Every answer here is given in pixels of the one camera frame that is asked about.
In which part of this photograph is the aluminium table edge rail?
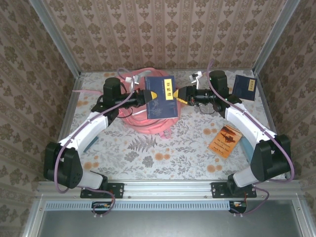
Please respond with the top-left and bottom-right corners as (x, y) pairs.
(46, 73), (84, 181)
(253, 71), (292, 180)

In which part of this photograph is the grey slotted cable duct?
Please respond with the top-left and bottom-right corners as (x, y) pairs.
(45, 200), (247, 211)

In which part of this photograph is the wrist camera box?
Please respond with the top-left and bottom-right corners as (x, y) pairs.
(189, 71), (203, 84)
(125, 75), (141, 86)

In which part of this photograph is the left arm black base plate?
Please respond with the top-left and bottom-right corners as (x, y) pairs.
(80, 182), (124, 199)

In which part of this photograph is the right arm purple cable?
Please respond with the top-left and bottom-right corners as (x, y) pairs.
(206, 58), (296, 218)

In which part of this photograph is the small dark blue book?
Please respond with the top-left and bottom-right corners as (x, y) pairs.
(228, 75), (257, 101)

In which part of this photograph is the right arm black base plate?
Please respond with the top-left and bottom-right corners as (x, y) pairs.
(211, 182), (257, 199)

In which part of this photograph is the pink backpack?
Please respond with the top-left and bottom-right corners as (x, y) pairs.
(72, 68), (183, 141)

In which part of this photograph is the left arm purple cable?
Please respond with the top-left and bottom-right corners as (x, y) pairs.
(53, 68), (136, 218)

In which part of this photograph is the orange paperback book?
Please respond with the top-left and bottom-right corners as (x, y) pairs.
(208, 124), (242, 161)

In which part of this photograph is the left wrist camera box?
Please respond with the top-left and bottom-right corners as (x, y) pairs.
(125, 75), (141, 86)

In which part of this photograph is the blue book with plant drawing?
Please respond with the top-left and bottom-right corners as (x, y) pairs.
(144, 75), (179, 120)

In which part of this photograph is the aluminium frame post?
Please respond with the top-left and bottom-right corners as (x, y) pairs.
(253, 0), (301, 75)
(28, 0), (82, 77)

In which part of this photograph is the grey metal panel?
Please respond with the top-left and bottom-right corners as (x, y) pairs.
(23, 195), (316, 237)

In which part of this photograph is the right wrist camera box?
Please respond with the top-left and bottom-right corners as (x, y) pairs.
(189, 71), (203, 84)

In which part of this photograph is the wide aluminium frame rail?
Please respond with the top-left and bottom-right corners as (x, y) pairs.
(36, 179), (307, 198)

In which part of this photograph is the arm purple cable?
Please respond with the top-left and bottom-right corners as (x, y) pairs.
(53, 68), (136, 218)
(206, 58), (296, 218)

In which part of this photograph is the floral table cover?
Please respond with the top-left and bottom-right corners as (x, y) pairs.
(58, 70), (287, 180)

